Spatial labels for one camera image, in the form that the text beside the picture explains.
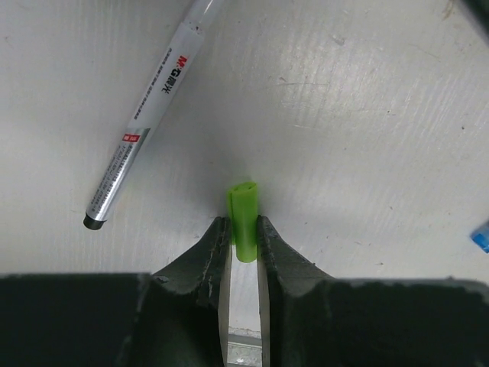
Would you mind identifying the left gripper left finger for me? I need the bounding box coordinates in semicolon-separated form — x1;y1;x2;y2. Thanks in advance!
1;217;232;366

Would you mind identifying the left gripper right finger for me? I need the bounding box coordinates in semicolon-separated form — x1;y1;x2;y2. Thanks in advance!
257;216;488;366

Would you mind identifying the light green pen cap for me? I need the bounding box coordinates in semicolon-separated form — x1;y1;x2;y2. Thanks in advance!
226;181;258;263

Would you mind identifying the blue gel pen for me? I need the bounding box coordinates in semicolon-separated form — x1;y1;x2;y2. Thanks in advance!
470;222;489;254

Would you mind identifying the white pen black end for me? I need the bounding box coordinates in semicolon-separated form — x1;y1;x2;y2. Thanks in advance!
83;1;223;230

